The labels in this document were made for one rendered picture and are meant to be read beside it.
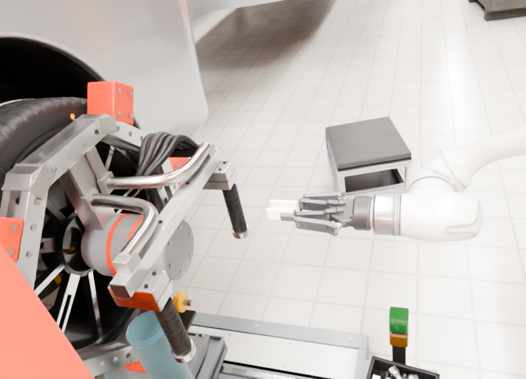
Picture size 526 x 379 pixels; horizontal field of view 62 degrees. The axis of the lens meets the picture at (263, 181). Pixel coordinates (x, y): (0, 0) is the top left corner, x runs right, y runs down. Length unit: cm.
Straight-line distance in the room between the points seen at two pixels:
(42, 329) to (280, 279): 169
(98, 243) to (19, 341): 65
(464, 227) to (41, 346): 77
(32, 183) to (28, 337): 51
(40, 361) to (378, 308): 159
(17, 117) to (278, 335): 118
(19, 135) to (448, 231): 84
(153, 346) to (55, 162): 42
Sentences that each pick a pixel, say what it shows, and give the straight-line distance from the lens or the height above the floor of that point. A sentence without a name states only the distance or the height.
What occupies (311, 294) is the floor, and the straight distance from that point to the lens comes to 192.
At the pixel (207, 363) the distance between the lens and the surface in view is 163.
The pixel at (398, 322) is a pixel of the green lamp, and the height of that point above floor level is 66.
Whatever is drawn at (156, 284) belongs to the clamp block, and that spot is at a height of 95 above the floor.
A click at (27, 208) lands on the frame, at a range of 83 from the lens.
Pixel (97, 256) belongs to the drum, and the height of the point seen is 88.
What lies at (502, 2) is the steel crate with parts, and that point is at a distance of 484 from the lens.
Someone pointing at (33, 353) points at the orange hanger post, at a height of 121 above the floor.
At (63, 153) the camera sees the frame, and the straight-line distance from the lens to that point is 89.
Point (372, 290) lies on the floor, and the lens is 192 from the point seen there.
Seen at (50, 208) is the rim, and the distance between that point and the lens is 101.
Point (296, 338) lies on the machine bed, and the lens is 170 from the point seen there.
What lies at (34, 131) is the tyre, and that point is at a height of 114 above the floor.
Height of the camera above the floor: 145
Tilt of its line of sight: 34 degrees down
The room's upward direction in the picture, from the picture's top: 12 degrees counter-clockwise
